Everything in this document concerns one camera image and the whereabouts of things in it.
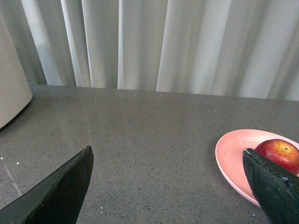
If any white curtain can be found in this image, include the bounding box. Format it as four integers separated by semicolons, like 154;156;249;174
0;0;299;100

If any pink plate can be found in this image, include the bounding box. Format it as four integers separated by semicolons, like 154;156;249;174
215;129;299;206

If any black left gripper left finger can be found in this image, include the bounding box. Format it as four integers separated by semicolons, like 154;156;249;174
0;146;94;224

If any white cylindrical container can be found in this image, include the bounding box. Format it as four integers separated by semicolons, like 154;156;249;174
0;16;33;128

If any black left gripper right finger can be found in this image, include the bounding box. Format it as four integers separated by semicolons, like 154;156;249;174
242;148;299;224

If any red yellow apple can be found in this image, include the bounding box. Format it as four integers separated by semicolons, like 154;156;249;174
255;139;299;175

